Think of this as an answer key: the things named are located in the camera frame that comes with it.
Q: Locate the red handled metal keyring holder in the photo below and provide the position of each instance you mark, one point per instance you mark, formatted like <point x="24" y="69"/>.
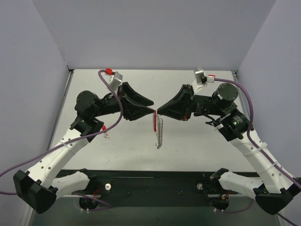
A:
<point x="158" y="129"/>

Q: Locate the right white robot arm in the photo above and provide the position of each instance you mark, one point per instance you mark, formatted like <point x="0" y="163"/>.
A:
<point x="272" y="191"/>

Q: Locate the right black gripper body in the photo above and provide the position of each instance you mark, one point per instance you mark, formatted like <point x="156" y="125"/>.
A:
<point x="188" y="101"/>

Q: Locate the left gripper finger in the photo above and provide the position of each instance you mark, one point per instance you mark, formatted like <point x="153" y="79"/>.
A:
<point x="136" y="107"/>
<point x="127" y="90"/>

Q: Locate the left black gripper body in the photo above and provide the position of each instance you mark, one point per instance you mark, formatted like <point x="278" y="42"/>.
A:
<point x="123" y="101"/>

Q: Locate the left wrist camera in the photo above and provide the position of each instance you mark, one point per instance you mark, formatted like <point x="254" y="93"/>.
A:
<point x="115" y="78"/>

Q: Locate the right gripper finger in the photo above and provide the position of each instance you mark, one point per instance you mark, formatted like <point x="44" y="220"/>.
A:
<point x="180" y="100"/>
<point x="174" y="114"/>

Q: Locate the aluminium frame rail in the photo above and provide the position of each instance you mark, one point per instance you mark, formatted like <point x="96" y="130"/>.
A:
<point x="235" y="77"/>

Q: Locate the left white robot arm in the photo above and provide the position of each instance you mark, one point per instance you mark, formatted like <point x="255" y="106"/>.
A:
<point x="39" y="186"/>

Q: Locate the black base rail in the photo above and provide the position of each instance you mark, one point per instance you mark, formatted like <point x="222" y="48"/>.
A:
<point x="123" y="188"/>

